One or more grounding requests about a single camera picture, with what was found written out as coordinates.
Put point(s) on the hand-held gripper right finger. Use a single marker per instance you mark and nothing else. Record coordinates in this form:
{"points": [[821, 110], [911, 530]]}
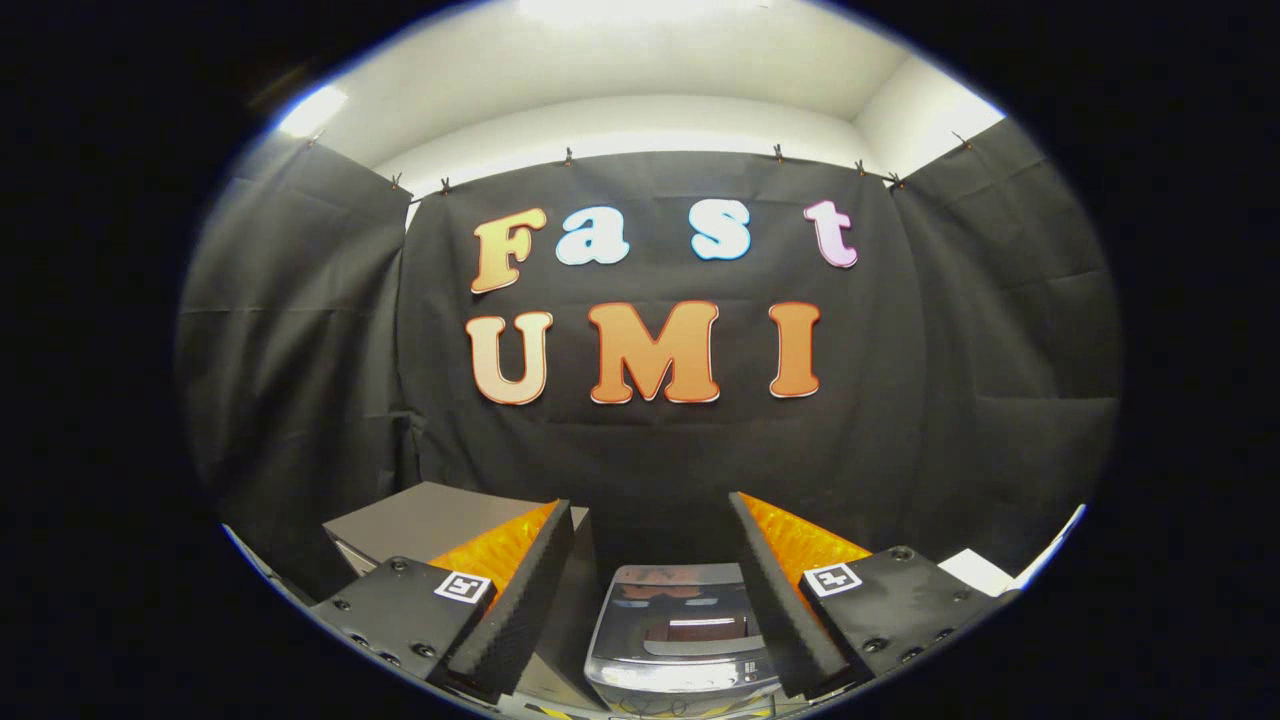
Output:
{"points": [[780, 610]]}

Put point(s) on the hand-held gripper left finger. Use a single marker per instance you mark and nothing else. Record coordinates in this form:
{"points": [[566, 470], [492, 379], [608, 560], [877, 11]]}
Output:
{"points": [[520, 610]]}

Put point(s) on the grey washing machine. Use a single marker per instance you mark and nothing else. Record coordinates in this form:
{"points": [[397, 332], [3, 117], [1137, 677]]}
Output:
{"points": [[680, 680]]}

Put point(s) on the grey box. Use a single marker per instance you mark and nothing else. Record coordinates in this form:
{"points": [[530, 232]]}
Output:
{"points": [[430, 520]]}

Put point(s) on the white flat sheet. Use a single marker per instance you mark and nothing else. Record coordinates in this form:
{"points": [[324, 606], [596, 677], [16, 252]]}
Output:
{"points": [[975, 572]]}

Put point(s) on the black backdrop cloth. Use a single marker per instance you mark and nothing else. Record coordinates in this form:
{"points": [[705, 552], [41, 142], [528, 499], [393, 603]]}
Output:
{"points": [[650, 450]]}

